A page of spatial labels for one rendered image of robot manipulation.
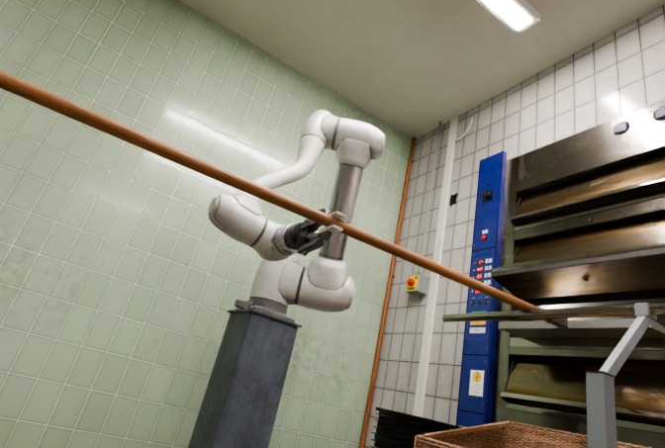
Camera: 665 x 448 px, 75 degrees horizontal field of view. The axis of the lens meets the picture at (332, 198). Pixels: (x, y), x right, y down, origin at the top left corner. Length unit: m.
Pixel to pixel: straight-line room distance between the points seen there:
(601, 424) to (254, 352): 1.04
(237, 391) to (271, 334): 0.22
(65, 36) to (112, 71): 0.25
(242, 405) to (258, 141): 1.47
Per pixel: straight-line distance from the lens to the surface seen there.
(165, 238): 2.26
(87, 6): 2.70
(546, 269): 1.89
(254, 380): 1.65
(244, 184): 1.01
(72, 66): 2.50
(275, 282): 1.70
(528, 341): 2.04
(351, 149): 1.67
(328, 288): 1.69
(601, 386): 1.17
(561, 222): 2.12
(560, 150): 2.31
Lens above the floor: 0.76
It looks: 25 degrees up
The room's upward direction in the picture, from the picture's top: 14 degrees clockwise
